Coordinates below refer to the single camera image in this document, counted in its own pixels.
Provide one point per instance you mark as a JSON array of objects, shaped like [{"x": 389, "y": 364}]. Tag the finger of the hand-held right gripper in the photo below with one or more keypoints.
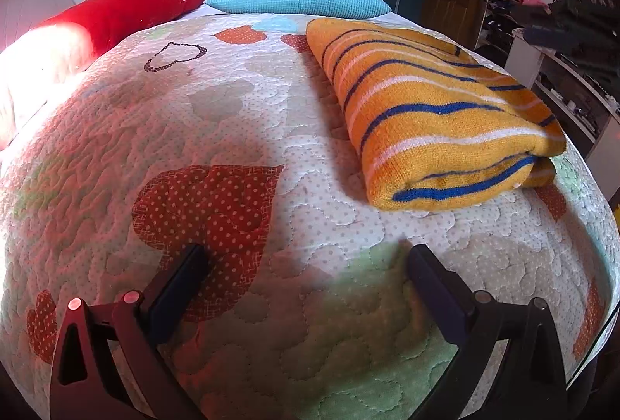
[{"x": 540, "y": 35}]

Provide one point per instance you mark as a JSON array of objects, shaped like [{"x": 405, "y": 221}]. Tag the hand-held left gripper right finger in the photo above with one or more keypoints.
[{"x": 436, "y": 289}]

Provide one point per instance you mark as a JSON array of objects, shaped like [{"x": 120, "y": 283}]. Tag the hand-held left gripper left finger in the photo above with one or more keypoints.
[{"x": 179, "y": 294}]

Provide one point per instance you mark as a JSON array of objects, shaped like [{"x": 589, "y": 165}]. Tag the orange striped blanket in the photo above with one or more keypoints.
[{"x": 426, "y": 110}]

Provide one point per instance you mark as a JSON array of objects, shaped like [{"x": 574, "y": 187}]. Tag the white shelf unit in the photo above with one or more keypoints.
[{"x": 557, "y": 76}]

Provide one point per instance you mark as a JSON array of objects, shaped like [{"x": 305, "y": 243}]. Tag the quilted heart print bedspread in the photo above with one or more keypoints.
[{"x": 193, "y": 110}]

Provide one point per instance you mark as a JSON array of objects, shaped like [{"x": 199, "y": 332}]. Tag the red pillow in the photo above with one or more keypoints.
[{"x": 106, "y": 15}]

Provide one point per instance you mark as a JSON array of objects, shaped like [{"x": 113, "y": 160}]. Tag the round white board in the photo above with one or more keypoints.
[{"x": 29, "y": 3}]

